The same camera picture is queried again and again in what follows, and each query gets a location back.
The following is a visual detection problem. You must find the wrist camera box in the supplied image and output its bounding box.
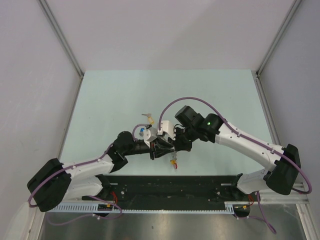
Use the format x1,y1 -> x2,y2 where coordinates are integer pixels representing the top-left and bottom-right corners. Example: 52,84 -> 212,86
157,120 -> 176,141
143,127 -> 158,148

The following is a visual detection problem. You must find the white slotted cable duct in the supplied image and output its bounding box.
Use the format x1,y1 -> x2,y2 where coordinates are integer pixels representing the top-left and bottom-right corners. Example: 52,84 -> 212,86
48,202 -> 234,215

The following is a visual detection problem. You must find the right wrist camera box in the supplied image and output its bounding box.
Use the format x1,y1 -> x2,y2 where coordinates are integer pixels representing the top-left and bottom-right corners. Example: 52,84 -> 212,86
157,120 -> 176,141

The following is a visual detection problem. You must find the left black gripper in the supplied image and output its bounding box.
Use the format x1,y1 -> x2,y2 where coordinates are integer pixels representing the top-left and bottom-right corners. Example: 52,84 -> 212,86
123,135 -> 174,160

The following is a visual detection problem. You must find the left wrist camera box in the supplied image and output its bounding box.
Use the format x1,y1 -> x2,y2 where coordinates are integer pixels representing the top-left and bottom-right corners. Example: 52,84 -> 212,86
143,127 -> 158,148

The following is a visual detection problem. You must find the key with yellow tag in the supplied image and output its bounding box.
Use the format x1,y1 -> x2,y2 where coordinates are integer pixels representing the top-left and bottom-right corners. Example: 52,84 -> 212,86
142,113 -> 155,125

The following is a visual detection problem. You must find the yellow capped key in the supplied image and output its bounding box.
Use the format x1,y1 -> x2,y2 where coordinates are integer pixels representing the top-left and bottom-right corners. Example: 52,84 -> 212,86
170,155 -> 177,167

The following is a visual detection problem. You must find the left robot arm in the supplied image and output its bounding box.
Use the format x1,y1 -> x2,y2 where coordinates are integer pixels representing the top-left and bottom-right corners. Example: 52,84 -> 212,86
27,127 -> 176,212

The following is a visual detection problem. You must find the key with blue tag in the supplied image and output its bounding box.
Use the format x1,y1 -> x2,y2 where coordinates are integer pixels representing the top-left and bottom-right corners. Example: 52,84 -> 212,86
139,127 -> 145,137

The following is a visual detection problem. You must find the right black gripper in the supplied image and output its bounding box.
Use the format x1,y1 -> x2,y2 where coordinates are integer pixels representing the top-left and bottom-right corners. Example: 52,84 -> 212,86
167,125 -> 198,152

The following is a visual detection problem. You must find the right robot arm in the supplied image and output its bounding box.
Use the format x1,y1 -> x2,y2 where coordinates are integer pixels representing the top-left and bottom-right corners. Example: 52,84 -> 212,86
173,105 -> 301,201

